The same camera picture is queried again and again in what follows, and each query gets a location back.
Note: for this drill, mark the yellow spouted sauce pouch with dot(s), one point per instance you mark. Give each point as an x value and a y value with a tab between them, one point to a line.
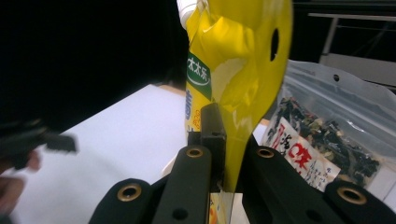
236	46

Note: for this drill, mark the clear bag of dried seaweed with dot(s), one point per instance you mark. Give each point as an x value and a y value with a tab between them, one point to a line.
327	140

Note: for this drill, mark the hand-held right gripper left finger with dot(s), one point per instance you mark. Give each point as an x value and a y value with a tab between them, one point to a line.
214	130

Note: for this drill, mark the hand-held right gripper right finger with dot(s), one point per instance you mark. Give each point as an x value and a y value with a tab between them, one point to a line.
250	143

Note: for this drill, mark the white metal desk frame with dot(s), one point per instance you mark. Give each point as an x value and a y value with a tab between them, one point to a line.
358	68

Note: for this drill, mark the white plastic container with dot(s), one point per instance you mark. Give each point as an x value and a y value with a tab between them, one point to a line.
384	183

